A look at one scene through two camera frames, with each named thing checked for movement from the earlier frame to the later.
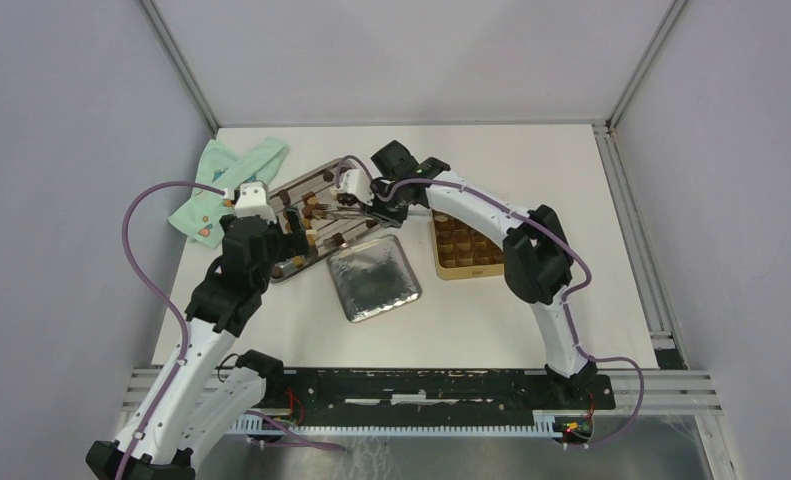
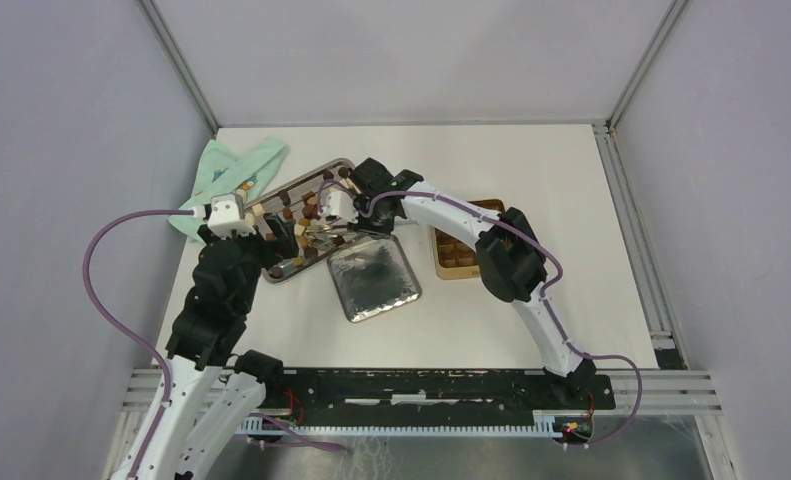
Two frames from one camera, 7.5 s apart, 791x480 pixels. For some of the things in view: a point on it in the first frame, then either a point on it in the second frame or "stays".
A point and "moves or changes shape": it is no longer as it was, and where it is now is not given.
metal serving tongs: [324, 212] moves or changes shape
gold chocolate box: [463, 253] stays
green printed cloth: [200, 216] stays
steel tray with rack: [328, 221] stays
